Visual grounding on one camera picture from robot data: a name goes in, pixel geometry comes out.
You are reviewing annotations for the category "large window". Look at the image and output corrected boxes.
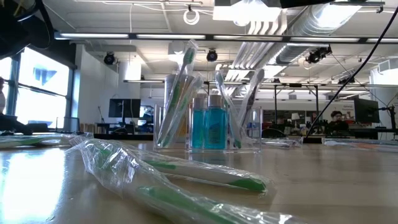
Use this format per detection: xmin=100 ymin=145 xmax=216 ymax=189
xmin=0 ymin=46 xmax=75 ymax=130

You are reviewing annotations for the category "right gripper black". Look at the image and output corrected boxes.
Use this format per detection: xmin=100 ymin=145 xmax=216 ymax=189
xmin=279 ymin=0 xmax=337 ymax=9

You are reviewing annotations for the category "silver ventilation duct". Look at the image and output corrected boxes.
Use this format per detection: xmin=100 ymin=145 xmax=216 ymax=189
xmin=231 ymin=0 xmax=363 ymax=74

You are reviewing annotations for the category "white cable coil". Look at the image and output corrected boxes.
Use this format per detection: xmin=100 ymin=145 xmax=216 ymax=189
xmin=182 ymin=8 xmax=201 ymax=26

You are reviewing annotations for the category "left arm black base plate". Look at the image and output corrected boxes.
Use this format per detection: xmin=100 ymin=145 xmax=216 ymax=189
xmin=0 ymin=113 xmax=50 ymax=136

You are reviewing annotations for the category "white yellow wipes canister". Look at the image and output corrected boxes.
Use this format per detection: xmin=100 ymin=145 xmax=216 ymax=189
xmin=164 ymin=73 xmax=200 ymax=144

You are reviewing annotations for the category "person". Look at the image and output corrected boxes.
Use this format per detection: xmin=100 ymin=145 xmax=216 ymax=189
xmin=327 ymin=110 xmax=349 ymax=134

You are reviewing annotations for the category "black aluminium table frame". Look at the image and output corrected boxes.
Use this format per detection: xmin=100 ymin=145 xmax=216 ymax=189
xmin=74 ymin=132 xmax=324 ymax=144

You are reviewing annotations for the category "long ceiling light bar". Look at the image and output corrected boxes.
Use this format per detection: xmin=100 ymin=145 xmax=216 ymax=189
xmin=53 ymin=30 xmax=398 ymax=45

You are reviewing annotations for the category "black computer monitor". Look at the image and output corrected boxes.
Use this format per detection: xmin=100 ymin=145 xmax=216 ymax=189
xmin=108 ymin=98 xmax=142 ymax=119
xmin=353 ymin=98 xmax=381 ymax=124

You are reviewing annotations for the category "black ceiling track light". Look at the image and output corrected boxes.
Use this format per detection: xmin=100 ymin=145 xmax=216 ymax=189
xmin=305 ymin=45 xmax=333 ymax=65

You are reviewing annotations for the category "clear plastic bag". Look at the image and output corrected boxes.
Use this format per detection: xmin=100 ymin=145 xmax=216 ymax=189
xmin=152 ymin=104 xmax=264 ymax=154

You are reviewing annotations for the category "blue mouthwash bottle white cap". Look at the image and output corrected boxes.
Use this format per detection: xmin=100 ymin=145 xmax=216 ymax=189
xmin=190 ymin=96 xmax=208 ymax=149
xmin=204 ymin=94 xmax=229 ymax=151

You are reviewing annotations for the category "black hanging cable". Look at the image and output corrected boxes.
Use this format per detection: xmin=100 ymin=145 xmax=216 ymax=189
xmin=307 ymin=6 xmax=398 ymax=138

